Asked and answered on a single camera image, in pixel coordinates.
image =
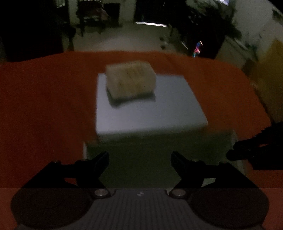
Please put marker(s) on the orange table cloth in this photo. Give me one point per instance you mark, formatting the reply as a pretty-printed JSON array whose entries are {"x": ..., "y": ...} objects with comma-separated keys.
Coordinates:
[{"x": 48, "y": 107}]

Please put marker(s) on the black office chair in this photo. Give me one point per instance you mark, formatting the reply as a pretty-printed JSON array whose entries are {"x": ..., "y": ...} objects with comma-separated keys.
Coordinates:
[{"x": 171, "y": 40}]

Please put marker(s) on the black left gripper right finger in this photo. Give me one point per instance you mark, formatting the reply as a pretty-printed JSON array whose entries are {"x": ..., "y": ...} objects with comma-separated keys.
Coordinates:
[{"x": 192, "y": 174}]

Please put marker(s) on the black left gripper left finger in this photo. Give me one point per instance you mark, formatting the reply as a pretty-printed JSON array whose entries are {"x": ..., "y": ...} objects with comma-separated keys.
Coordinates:
[{"x": 82, "y": 170}]

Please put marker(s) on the tissue pack with dog print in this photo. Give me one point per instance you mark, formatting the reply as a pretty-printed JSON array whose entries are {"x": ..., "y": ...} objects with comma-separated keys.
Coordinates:
[{"x": 130, "y": 79}]

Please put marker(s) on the yellow cardboard box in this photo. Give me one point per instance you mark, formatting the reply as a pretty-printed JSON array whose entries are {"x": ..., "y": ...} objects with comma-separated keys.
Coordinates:
[{"x": 269, "y": 81}]

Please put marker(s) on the white storage box lid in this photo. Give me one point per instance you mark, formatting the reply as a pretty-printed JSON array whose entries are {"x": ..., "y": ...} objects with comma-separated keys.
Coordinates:
[{"x": 172, "y": 108}]

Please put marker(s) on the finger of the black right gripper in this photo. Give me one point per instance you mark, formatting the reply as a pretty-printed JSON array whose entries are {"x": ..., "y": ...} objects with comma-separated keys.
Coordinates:
[{"x": 263, "y": 151}]

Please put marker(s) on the rgb lit computer case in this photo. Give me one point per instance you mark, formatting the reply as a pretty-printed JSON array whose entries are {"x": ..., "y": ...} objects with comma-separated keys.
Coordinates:
[{"x": 197, "y": 49}]

